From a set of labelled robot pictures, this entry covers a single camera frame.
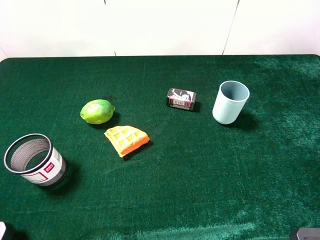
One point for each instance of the orange waffle piece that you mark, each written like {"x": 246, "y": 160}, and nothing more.
{"x": 125, "y": 139}

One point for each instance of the black mesh pen holder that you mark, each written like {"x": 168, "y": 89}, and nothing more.
{"x": 34, "y": 158}

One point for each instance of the light blue plastic cup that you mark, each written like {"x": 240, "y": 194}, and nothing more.
{"x": 230, "y": 100}

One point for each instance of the green velvet table cloth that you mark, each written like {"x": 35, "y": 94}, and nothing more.
{"x": 257, "y": 178}

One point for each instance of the black pink small box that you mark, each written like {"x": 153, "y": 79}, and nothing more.
{"x": 181, "y": 99}

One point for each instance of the dark device bottom right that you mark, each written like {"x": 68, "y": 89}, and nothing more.
{"x": 305, "y": 233}

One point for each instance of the black white object bottom left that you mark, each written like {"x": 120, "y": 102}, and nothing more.
{"x": 6, "y": 231}

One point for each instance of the green lime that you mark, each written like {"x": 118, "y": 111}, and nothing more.
{"x": 97, "y": 111}

